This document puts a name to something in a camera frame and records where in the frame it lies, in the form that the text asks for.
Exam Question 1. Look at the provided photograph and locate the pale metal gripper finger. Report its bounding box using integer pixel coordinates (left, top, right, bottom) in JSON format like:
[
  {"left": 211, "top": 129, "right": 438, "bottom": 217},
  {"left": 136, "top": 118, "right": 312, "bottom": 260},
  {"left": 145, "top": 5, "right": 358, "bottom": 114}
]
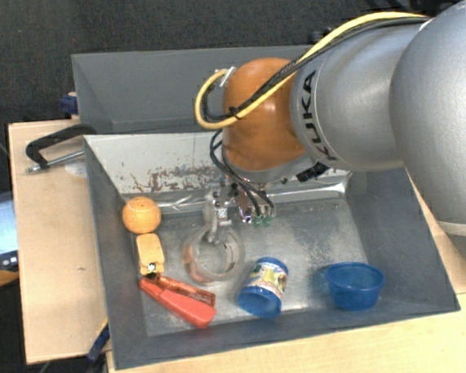
[
  {"left": 215, "top": 206, "right": 234, "bottom": 242},
  {"left": 202, "top": 199, "right": 220, "bottom": 244}
]

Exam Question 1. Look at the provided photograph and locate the clear glass cup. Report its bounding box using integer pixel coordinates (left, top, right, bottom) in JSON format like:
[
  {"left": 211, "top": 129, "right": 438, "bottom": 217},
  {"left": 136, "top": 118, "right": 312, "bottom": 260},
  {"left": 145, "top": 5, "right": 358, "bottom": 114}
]
[{"left": 178, "top": 220, "right": 250, "bottom": 289}]

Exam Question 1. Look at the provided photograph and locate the pale wood flat block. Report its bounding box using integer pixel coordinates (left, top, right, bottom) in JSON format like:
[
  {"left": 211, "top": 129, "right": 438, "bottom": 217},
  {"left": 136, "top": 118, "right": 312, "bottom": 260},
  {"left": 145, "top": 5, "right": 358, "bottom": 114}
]
[{"left": 135, "top": 232, "right": 167, "bottom": 278}]

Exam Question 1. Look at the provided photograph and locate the orange ball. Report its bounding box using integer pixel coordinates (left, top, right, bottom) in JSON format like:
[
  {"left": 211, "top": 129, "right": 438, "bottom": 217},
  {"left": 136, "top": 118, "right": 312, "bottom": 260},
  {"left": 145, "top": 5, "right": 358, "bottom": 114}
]
[{"left": 119, "top": 193, "right": 164, "bottom": 237}]

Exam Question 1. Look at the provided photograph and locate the blue can with printed label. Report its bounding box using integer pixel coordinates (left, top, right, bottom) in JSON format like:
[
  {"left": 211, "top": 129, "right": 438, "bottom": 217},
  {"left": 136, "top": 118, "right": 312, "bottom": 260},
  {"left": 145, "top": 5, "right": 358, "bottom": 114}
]
[{"left": 233, "top": 255, "right": 294, "bottom": 323}]

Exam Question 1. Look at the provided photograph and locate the red-orange stapler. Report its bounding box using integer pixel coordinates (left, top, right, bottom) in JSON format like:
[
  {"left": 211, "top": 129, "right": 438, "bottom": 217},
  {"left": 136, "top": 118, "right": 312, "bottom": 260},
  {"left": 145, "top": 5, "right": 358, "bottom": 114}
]
[{"left": 137, "top": 268, "right": 220, "bottom": 335}]

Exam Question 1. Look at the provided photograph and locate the grey metal bin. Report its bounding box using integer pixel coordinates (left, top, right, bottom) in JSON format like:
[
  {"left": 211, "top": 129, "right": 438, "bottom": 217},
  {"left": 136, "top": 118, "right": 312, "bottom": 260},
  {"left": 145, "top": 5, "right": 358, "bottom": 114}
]
[{"left": 69, "top": 19, "right": 465, "bottom": 373}]

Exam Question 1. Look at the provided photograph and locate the blue plastic bowl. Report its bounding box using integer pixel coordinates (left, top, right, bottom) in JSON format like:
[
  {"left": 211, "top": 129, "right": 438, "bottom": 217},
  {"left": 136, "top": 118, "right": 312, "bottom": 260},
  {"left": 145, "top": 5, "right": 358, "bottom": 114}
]
[{"left": 323, "top": 257, "right": 389, "bottom": 314}]

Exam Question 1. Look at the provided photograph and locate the pale wood board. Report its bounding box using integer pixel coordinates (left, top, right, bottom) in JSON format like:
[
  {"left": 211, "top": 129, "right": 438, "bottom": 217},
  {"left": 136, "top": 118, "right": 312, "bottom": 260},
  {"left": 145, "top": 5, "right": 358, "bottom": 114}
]
[{"left": 2, "top": 114, "right": 113, "bottom": 366}]

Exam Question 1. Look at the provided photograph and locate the black cylinder on white bracket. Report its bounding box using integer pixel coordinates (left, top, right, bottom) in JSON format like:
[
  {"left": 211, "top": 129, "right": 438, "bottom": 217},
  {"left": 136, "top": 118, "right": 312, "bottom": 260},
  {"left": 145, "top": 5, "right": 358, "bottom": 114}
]
[{"left": 295, "top": 160, "right": 333, "bottom": 184}]

